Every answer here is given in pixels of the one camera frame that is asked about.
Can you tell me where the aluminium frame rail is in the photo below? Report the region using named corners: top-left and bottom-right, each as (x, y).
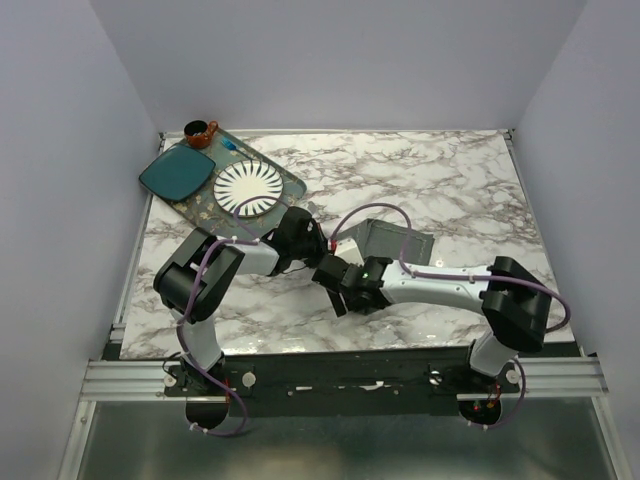
top-left (80, 361), bottom-right (165, 402)

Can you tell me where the floral rectangular serving tray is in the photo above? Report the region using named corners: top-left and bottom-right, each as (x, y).
top-left (165, 130), bottom-right (307, 238)

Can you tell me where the white striped round plate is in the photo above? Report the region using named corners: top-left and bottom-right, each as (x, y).
top-left (213, 160), bottom-right (284, 218)

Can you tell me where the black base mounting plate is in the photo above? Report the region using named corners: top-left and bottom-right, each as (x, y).
top-left (164, 347), bottom-right (520, 424)

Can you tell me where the grey cloth napkin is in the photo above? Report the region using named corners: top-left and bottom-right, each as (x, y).
top-left (337, 218), bottom-right (434, 266)

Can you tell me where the teal square plate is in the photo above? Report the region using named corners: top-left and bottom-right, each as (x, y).
top-left (139, 144), bottom-right (215, 202)

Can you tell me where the orange ceramic mug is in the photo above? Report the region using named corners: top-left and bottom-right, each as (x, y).
top-left (183, 120), bottom-right (218, 150)

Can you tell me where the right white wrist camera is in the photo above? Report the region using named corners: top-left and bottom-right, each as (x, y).
top-left (334, 237), bottom-right (364, 265)

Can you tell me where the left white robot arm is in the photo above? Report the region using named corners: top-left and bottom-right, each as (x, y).
top-left (153, 207), bottom-right (330, 395)

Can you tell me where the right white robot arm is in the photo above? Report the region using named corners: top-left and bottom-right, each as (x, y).
top-left (312, 254), bottom-right (552, 392)

